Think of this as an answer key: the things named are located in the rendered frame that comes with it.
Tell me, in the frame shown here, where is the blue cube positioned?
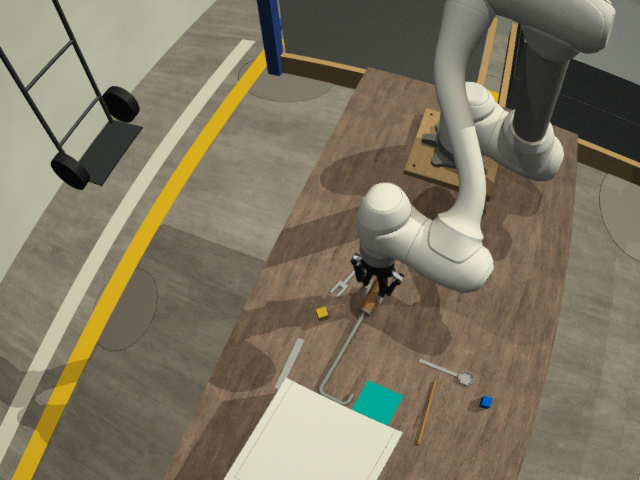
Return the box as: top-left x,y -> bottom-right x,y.
479,396 -> 493,409

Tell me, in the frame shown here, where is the steel hook with wooden handle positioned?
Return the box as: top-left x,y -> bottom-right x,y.
318,278 -> 379,406

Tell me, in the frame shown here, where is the grey flat bar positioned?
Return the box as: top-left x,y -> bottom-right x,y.
274,338 -> 305,389

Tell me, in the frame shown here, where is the grey metal spoon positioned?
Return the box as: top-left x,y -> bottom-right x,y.
419,359 -> 475,386

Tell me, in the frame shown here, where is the teal square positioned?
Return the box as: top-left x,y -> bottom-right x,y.
352,380 -> 403,426

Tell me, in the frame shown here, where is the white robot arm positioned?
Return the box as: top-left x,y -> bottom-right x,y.
357,0 -> 616,293

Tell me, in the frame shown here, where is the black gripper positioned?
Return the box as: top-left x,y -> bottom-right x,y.
351,253 -> 404,305

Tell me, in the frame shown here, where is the grey wrench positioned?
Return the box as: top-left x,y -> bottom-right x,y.
330,270 -> 355,298

